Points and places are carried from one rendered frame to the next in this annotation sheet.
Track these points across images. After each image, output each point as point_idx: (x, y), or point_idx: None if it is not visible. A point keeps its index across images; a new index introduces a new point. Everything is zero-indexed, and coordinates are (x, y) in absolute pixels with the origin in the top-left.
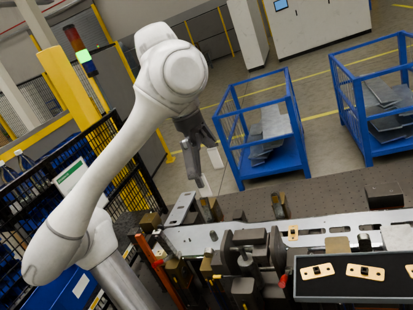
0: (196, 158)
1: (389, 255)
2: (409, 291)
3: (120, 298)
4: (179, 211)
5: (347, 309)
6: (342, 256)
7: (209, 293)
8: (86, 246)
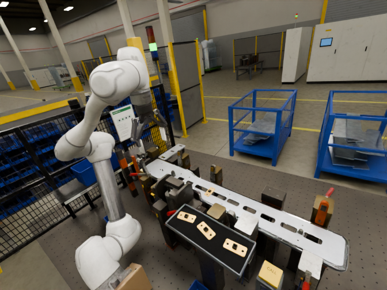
0: (139, 130)
1: (226, 229)
2: (215, 252)
3: (99, 182)
4: (170, 153)
5: None
6: (204, 216)
7: None
8: (88, 152)
